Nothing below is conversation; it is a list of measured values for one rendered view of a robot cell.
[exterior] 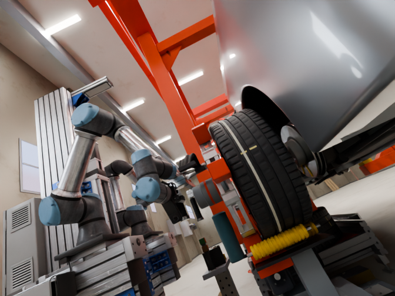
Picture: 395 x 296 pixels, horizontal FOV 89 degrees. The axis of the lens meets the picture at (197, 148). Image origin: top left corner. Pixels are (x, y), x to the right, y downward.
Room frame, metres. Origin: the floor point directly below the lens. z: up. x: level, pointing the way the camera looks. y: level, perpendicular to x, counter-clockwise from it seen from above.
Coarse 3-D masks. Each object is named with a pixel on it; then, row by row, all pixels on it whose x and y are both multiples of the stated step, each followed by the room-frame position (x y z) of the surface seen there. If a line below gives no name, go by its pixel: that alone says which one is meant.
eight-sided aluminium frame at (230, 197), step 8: (208, 144) 0.90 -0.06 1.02; (208, 152) 0.85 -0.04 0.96; (216, 152) 0.85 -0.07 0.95; (208, 160) 0.85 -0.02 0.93; (216, 184) 0.85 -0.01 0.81; (224, 192) 0.85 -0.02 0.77; (232, 192) 0.84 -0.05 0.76; (224, 200) 0.85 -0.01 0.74; (232, 200) 0.85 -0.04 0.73; (240, 200) 0.86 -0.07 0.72; (232, 208) 0.88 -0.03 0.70; (240, 208) 0.89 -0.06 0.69; (232, 216) 0.91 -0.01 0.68; (240, 224) 0.95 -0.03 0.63; (248, 224) 0.96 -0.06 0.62; (240, 232) 0.98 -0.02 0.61; (248, 232) 0.99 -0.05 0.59
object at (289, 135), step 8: (288, 128) 1.02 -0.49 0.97; (288, 136) 1.09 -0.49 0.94; (296, 136) 1.00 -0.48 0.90; (288, 144) 1.05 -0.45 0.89; (296, 144) 1.04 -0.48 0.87; (304, 144) 0.98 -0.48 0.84; (296, 152) 1.04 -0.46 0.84; (304, 152) 1.03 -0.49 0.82; (312, 152) 0.96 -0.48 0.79; (296, 160) 1.07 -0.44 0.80; (304, 160) 1.07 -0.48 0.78; (312, 160) 1.01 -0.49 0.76; (320, 160) 0.99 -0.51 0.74; (304, 168) 1.16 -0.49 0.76; (312, 168) 1.07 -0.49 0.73; (320, 168) 1.03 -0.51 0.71
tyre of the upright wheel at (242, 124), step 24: (240, 120) 0.83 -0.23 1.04; (264, 120) 0.79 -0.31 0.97; (240, 144) 0.78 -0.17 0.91; (264, 144) 0.77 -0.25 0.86; (240, 168) 0.78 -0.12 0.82; (264, 168) 0.78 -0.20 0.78; (288, 168) 0.79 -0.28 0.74; (288, 192) 0.83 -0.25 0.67; (264, 216) 0.87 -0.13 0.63; (288, 216) 0.90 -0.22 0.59
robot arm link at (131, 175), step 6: (114, 162) 1.38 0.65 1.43; (120, 162) 1.39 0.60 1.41; (126, 162) 1.42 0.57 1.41; (114, 168) 1.38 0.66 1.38; (120, 168) 1.39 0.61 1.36; (126, 168) 1.41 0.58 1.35; (132, 168) 1.45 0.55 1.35; (126, 174) 1.44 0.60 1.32; (132, 174) 1.47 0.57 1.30; (132, 180) 1.49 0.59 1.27
